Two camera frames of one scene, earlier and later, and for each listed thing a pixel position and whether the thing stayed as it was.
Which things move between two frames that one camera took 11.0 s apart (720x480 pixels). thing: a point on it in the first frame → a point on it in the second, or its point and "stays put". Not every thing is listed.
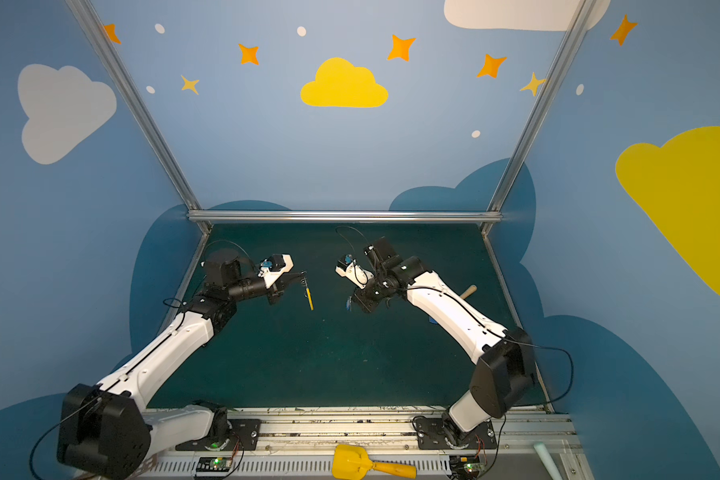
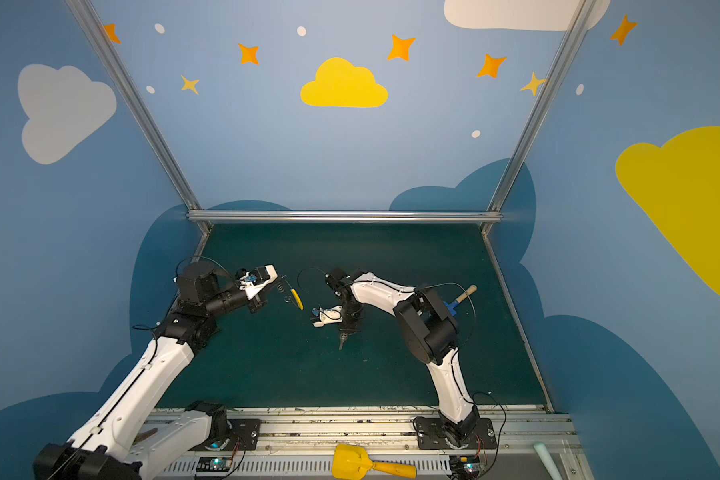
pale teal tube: x=547 y=460 stays put
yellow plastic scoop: x=352 y=462 stays put
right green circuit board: x=465 y=467 stays put
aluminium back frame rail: x=344 y=217 stays put
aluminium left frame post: x=141 y=109 stays put
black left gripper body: x=278 y=289 → x=261 y=294
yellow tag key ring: x=309 y=297 → x=295 y=295
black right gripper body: x=365 y=298 → x=345 y=322
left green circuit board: x=214 y=464 stays put
